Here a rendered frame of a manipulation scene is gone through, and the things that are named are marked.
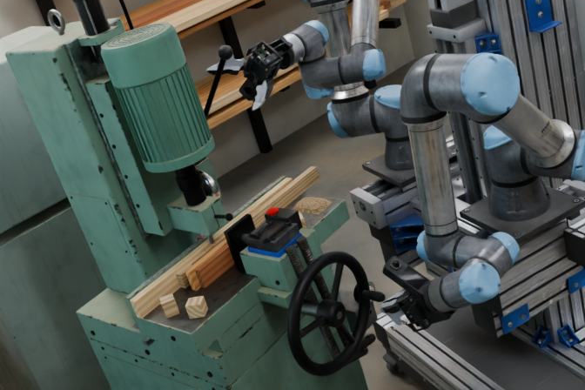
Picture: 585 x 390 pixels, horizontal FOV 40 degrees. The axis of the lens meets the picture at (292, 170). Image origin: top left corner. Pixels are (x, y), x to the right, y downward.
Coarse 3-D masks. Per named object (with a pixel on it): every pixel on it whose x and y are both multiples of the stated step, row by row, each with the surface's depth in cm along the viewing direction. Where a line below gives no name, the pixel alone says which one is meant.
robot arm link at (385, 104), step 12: (396, 84) 240; (372, 96) 239; (384, 96) 233; (396, 96) 232; (372, 108) 235; (384, 108) 234; (396, 108) 232; (372, 120) 236; (384, 120) 235; (396, 120) 234; (384, 132) 240; (396, 132) 236
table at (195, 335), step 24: (312, 216) 210; (336, 216) 212; (240, 264) 198; (216, 288) 190; (240, 288) 187; (264, 288) 190; (216, 312) 181; (240, 312) 187; (144, 336) 191; (168, 336) 183; (192, 336) 176; (216, 336) 182
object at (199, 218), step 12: (168, 204) 200; (180, 204) 198; (204, 204) 194; (216, 204) 194; (180, 216) 198; (192, 216) 194; (204, 216) 192; (180, 228) 200; (192, 228) 197; (204, 228) 194; (216, 228) 195
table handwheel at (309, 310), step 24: (312, 264) 178; (336, 288) 184; (360, 288) 192; (288, 312) 174; (312, 312) 186; (336, 312) 182; (360, 312) 193; (288, 336) 174; (360, 336) 192; (312, 360) 179; (336, 360) 186
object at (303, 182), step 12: (312, 168) 228; (300, 180) 223; (312, 180) 227; (288, 192) 220; (300, 192) 224; (264, 204) 215; (276, 204) 217; (288, 204) 220; (252, 216) 211; (264, 216) 213; (180, 276) 193
